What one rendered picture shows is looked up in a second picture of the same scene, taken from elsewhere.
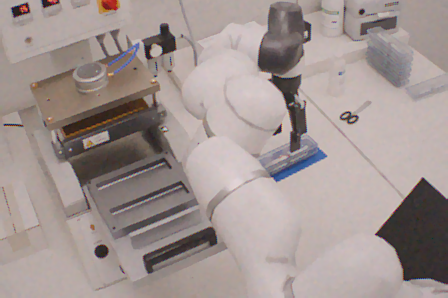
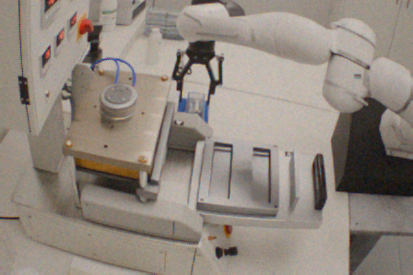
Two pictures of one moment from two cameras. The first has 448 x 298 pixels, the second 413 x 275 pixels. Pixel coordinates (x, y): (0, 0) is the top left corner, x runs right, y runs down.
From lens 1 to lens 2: 1.08 m
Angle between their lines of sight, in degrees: 49
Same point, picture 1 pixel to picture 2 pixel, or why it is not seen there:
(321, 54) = (120, 41)
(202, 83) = (324, 34)
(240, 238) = not seen: outside the picture
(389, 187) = (265, 98)
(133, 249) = (293, 209)
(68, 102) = (129, 136)
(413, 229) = not seen: hidden behind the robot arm
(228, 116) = (367, 46)
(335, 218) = (268, 133)
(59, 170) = (163, 210)
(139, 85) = (159, 87)
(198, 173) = (398, 82)
